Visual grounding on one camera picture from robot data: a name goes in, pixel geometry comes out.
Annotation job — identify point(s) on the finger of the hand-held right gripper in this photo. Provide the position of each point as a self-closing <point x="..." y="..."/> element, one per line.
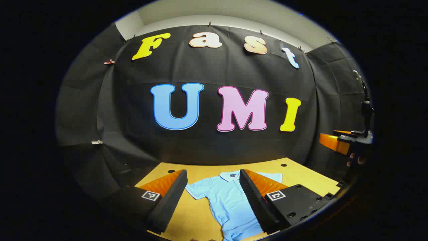
<point x="342" y="132"/>
<point x="332" y="143"/>

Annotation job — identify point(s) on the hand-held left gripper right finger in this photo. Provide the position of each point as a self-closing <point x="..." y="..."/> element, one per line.
<point x="250" y="197"/>

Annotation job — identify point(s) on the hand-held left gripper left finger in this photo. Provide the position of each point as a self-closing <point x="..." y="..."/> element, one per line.
<point x="174" y="195"/>

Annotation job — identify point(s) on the light blue T-shirt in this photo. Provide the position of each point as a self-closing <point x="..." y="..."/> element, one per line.
<point x="227" y="201"/>

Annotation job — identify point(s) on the black backdrop cloth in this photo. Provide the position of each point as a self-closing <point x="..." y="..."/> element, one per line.
<point x="207" y="144"/>

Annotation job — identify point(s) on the small white clip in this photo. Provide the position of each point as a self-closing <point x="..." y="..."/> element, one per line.
<point x="97" y="142"/>

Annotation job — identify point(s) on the small red clip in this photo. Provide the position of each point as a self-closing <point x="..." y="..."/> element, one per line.
<point x="109" y="62"/>

